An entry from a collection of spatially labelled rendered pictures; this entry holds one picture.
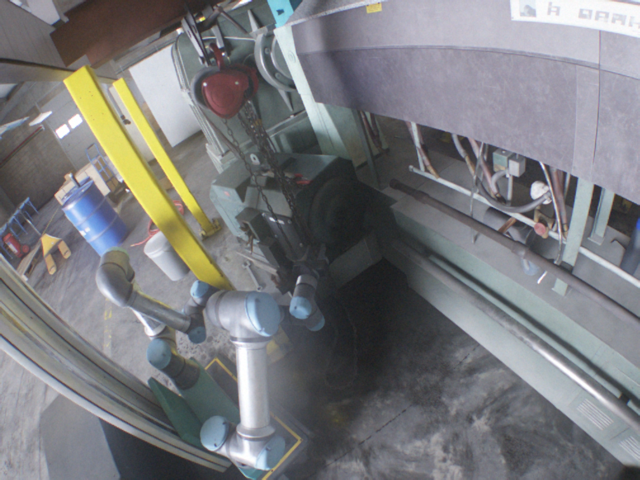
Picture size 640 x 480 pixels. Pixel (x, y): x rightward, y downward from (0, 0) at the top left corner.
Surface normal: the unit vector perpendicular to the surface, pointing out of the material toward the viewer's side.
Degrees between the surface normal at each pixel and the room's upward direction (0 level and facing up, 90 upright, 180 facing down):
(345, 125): 72
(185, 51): 90
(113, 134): 90
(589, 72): 90
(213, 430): 7
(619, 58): 78
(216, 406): 0
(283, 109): 90
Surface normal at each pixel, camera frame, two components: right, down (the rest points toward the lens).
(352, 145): 0.36, 0.19
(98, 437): -0.33, -0.72
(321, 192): 0.61, 0.10
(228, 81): -0.18, 0.69
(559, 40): -0.86, 0.39
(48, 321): 0.70, 0.25
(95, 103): 0.48, 0.43
